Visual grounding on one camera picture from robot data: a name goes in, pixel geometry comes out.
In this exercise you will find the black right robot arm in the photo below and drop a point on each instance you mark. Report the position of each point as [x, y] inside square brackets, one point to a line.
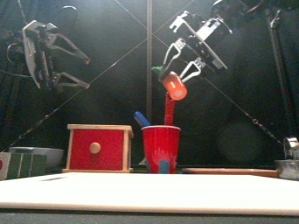
[248, 11]

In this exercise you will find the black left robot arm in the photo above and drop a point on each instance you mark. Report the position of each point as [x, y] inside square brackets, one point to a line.
[11, 43]

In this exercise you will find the pale grey bowl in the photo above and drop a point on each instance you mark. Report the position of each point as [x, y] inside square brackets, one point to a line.
[48, 156]

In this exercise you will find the wooden box red drawer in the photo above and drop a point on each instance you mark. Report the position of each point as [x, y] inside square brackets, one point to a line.
[97, 148]

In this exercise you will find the red plastic cup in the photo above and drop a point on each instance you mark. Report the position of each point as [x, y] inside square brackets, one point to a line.
[160, 145]

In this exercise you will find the blue tape piece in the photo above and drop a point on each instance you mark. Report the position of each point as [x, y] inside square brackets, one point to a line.
[163, 166]

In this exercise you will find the square salmon plastic tray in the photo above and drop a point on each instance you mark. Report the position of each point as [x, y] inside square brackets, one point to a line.
[230, 172]

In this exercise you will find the white cutting board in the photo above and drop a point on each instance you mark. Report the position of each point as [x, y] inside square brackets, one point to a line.
[147, 192]

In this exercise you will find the small metal measuring cup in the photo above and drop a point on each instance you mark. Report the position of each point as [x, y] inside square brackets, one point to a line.
[288, 169]

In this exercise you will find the vertical metal frame pole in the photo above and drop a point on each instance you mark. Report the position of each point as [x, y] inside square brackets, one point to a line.
[148, 43]

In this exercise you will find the black frame side post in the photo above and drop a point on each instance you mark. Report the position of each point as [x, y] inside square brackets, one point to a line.
[280, 73]

